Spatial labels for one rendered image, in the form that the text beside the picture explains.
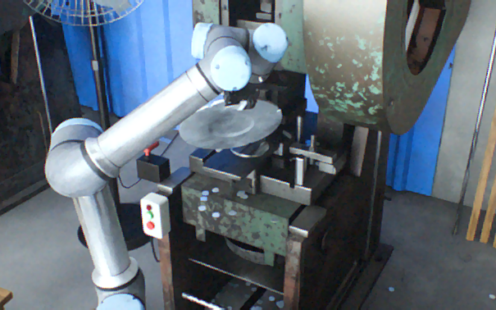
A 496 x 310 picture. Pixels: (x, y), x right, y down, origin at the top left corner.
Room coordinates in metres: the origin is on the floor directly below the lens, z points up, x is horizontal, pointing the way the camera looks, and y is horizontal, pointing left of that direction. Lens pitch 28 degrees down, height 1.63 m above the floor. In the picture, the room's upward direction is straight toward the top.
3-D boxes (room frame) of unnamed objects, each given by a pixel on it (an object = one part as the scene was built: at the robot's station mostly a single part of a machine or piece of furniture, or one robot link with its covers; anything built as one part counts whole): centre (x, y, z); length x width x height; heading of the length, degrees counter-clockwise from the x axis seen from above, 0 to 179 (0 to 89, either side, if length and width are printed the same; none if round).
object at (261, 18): (1.69, -0.05, 1.04); 0.17 x 0.15 x 0.30; 150
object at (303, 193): (1.73, -0.07, 0.67); 0.45 x 0.30 x 0.06; 60
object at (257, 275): (1.73, -0.08, 0.31); 0.43 x 0.42 x 0.01; 60
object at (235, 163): (1.57, 0.01, 0.72); 0.25 x 0.14 x 0.14; 150
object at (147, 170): (1.68, 0.31, 0.62); 0.10 x 0.06 x 0.20; 60
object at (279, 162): (1.73, -0.07, 0.72); 0.20 x 0.16 x 0.03; 60
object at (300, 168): (1.53, -0.16, 0.75); 0.03 x 0.03 x 0.10; 60
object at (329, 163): (1.64, -0.22, 0.76); 0.17 x 0.06 x 0.10; 60
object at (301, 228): (1.71, -0.37, 0.45); 0.92 x 0.12 x 0.90; 150
